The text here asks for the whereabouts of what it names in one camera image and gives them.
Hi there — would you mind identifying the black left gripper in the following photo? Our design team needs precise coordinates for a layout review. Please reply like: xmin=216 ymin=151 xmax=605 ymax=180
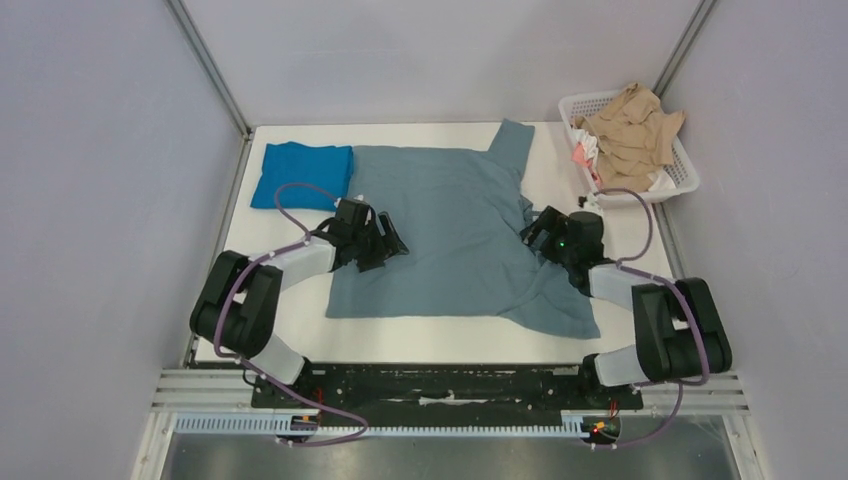
xmin=352 ymin=214 xmax=409 ymax=275

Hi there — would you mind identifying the grey-blue t-shirt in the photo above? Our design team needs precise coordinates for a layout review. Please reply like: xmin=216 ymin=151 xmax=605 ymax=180
xmin=326 ymin=120 xmax=600 ymax=340

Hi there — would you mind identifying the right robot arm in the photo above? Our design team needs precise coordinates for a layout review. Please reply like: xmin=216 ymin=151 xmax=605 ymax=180
xmin=521 ymin=207 xmax=733 ymax=408

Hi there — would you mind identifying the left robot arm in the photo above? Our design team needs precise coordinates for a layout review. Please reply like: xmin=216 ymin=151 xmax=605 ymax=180
xmin=189 ymin=199 xmax=409 ymax=408

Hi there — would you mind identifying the pink and white garment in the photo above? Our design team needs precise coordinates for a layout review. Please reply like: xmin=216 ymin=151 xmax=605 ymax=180
xmin=572 ymin=128 xmax=603 ymax=189

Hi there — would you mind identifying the folded bright blue t-shirt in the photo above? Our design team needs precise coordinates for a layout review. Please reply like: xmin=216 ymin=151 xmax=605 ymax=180
xmin=250 ymin=142 xmax=355 ymax=211

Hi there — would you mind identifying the beige t-shirt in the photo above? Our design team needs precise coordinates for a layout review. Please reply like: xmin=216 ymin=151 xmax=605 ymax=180
xmin=572 ymin=82 xmax=686 ymax=193

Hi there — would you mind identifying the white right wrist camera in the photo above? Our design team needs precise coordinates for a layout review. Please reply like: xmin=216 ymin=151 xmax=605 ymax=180
xmin=578 ymin=193 xmax=603 ymax=215

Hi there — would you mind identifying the white slotted cable duct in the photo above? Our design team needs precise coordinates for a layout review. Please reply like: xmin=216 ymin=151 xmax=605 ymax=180
xmin=173 ymin=413 xmax=616 ymax=440

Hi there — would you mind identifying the aluminium frame rail right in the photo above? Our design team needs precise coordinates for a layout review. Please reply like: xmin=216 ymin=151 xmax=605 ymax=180
xmin=653 ymin=0 xmax=718 ymax=98

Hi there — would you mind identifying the aluminium frame rail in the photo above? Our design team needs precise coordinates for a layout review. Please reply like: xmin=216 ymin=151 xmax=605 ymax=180
xmin=653 ymin=0 xmax=718 ymax=98
xmin=164 ymin=0 xmax=252 ymax=139

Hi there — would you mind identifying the aluminium frame rail left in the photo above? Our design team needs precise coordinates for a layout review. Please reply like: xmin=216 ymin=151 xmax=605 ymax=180
xmin=164 ymin=0 xmax=252 ymax=139

